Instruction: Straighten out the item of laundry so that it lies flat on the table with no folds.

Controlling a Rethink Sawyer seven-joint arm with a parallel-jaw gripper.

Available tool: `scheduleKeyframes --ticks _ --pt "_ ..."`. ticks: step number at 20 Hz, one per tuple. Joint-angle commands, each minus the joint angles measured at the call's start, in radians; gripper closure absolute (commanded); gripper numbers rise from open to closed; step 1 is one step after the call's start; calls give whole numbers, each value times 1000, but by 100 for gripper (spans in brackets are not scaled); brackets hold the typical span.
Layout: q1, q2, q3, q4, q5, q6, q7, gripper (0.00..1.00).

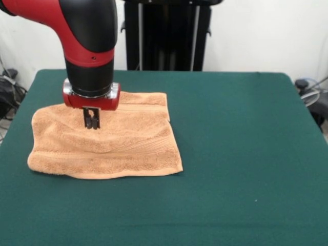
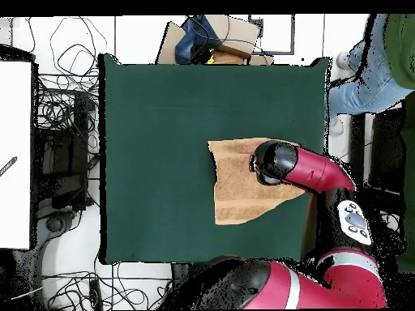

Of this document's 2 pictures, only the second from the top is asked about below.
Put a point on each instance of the large cardboard box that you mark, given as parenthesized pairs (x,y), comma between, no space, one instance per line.
(233,32)

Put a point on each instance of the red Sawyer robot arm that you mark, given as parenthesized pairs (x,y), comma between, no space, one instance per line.
(317,168)

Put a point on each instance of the black power strip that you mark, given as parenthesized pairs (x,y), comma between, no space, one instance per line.
(95,291)

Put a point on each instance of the black upright bar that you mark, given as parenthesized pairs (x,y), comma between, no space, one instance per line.
(357,139)

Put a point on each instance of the white board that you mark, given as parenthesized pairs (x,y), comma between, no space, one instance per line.
(16,129)

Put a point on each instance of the dark green table cloth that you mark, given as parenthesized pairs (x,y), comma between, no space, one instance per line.
(146,107)

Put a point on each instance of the black equipment rack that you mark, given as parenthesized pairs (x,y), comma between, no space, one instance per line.
(65,155)

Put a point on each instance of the orange terry towel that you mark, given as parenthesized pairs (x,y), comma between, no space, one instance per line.
(236,194)

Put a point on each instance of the person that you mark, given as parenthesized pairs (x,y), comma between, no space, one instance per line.
(376,77)

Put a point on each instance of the blue bag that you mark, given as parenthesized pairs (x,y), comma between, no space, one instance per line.
(191,45)

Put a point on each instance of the orange brown cloth item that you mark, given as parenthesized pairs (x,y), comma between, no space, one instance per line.
(227,58)

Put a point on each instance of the dark stand foot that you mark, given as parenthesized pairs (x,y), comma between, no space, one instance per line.
(55,223)

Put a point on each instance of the striped black rod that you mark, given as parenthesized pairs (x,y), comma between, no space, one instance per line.
(8,167)

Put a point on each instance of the black panel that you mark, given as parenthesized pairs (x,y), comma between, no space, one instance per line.
(387,149)

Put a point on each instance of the flat cardboard sheet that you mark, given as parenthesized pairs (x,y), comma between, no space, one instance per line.
(170,45)

